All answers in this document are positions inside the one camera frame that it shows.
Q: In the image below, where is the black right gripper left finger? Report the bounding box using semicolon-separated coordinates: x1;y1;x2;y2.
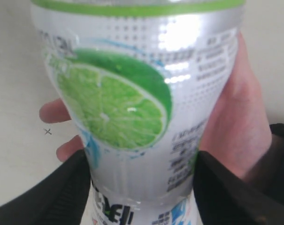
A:
0;150;91;225

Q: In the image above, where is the black-sleeved forearm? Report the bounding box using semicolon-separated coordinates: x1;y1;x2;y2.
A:
245;123;284;206

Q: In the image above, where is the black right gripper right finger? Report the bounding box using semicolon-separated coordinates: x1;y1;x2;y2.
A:
193;151;284;225

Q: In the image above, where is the lime label drink bottle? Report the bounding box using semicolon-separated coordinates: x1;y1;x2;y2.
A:
31;0;245;225

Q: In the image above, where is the person's open bare hand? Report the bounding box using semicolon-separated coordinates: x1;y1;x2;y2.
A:
200;34;272;182

